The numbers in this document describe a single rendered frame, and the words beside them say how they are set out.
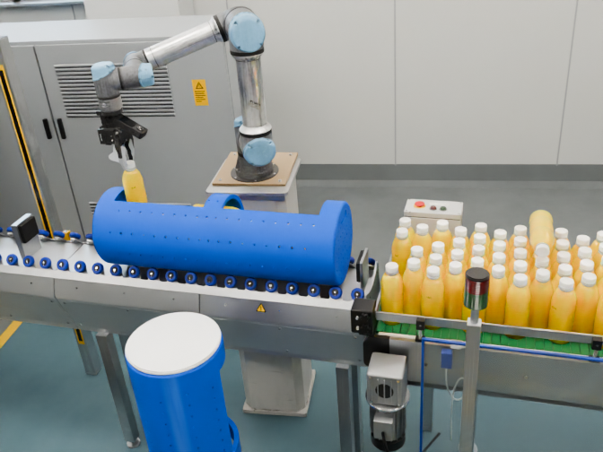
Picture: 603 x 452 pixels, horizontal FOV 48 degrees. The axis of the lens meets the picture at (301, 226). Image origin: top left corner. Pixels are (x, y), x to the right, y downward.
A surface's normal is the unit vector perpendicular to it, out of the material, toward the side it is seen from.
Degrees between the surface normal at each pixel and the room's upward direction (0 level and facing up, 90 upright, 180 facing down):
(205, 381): 90
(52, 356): 0
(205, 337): 0
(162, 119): 90
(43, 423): 0
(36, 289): 70
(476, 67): 90
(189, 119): 90
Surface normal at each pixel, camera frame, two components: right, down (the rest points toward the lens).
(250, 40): 0.24, 0.37
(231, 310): -0.28, 0.17
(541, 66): -0.16, 0.50
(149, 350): -0.07, -0.87
